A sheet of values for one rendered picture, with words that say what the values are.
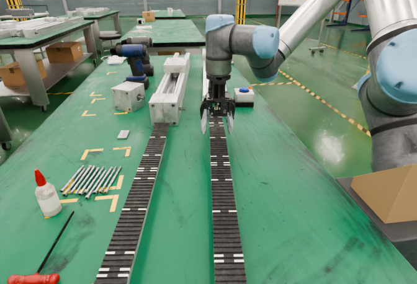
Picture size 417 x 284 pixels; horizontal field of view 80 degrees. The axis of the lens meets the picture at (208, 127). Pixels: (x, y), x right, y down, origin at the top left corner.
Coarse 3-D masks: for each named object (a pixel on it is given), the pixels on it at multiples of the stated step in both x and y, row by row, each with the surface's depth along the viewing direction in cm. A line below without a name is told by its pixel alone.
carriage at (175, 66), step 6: (168, 60) 131; (174, 60) 131; (180, 60) 131; (186, 60) 131; (168, 66) 124; (174, 66) 124; (180, 66) 124; (186, 66) 128; (168, 72) 125; (174, 72) 125; (180, 72) 125
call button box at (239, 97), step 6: (234, 90) 112; (252, 90) 110; (234, 96) 112; (240, 96) 106; (246, 96) 106; (252, 96) 106; (234, 102) 111; (240, 102) 108; (246, 102) 108; (252, 102) 108
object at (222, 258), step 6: (216, 258) 43; (222, 258) 43; (228, 258) 43; (234, 258) 43; (240, 258) 43; (216, 264) 42; (222, 264) 42; (228, 264) 42; (234, 264) 42; (240, 264) 42
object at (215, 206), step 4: (212, 204) 54; (216, 204) 54; (220, 204) 54; (224, 204) 54; (228, 204) 54; (232, 204) 54; (212, 208) 53; (216, 208) 53; (220, 208) 53; (224, 208) 53; (228, 208) 53; (232, 208) 53
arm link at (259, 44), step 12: (240, 24) 63; (240, 36) 61; (252, 36) 60; (264, 36) 58; (276, 36) 60; (240, 48) 62; (252, 48) 61; (264, 48) 59; (276, 48) 62; (252, 60) 66; (264, 60) 66
